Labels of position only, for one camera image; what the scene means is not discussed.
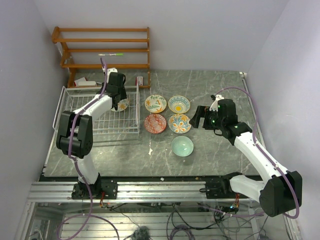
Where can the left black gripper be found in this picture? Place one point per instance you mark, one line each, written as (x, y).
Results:
(123, 92)

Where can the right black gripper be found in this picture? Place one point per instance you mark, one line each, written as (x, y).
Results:
(202, 111)

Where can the orange star leaf bowl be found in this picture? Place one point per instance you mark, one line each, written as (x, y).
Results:
(121, 106)

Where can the star and leaves bowl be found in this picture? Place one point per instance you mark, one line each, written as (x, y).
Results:
(155, 103)

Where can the red patterned blue bowl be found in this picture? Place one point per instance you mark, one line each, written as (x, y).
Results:
(155, 123)

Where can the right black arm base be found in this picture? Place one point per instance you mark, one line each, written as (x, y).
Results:
(216, 190)

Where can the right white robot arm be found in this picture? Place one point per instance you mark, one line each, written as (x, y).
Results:
(279, 190)

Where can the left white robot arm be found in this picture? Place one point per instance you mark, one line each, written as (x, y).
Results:
(75, 134)

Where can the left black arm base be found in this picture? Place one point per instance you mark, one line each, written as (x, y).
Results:
(106, 189)

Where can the wooden shelf rack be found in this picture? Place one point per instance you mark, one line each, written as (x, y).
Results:
(67, 61)

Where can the orange blue floral bowl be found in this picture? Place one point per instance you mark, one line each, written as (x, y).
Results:
(179, 123)

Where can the blue yellow sun bowl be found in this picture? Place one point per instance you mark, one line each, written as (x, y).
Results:
(179, 104)

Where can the small red white box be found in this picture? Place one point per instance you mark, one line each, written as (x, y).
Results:
(139, 80)

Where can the plain light teal bowl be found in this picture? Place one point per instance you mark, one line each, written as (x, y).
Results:
(182, 146)

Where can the white eraser block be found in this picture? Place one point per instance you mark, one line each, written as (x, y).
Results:
(86, 84)

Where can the green white pen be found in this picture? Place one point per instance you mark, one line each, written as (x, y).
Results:
(110, 54)

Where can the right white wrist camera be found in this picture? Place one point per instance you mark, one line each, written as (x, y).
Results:
(215, 99)

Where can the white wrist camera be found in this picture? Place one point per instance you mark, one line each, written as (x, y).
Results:
(112, 70)
(215, 99)

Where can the white wire dish rack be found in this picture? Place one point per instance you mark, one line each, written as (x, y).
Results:
(110, 122)

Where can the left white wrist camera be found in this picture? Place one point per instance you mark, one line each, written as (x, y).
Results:
(112, 70)

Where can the aluminium mounting rail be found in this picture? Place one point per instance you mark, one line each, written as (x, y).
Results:
(127, 192)

